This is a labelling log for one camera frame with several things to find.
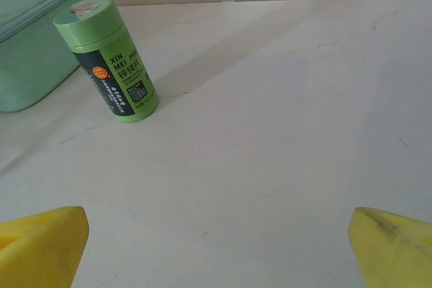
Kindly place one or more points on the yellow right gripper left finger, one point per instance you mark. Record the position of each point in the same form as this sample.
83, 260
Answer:
37, 251

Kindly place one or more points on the green supplement bottle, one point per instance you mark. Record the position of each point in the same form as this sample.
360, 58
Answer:
111, 72

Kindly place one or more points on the mint green zip pouch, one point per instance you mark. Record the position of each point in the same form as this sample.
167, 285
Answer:
30, 58

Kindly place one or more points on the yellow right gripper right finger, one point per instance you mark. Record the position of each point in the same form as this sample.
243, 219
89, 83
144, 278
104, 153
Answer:
395, 254

